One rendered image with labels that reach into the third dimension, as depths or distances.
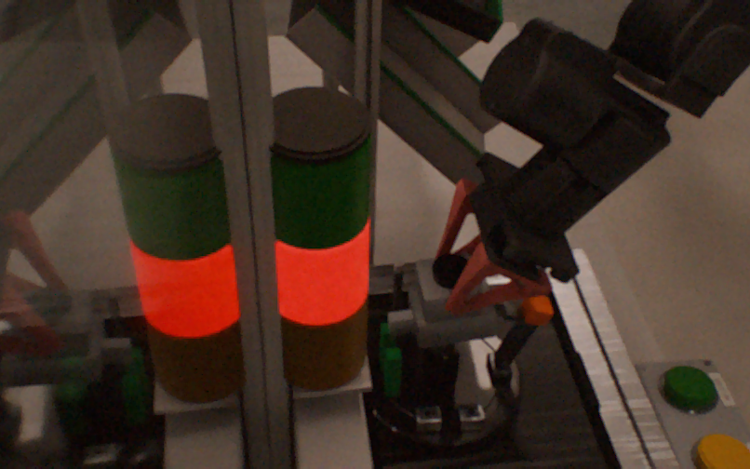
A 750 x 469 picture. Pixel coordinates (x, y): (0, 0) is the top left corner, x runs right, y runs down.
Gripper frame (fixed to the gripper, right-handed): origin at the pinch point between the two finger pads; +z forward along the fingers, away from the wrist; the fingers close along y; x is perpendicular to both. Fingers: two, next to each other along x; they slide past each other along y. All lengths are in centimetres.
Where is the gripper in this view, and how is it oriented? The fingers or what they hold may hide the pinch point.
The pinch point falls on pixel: (451, 283)
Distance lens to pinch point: 79.9
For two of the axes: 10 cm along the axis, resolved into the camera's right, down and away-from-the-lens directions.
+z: -6.0, 6.2, 5.1
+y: 1.5, 7.1, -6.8
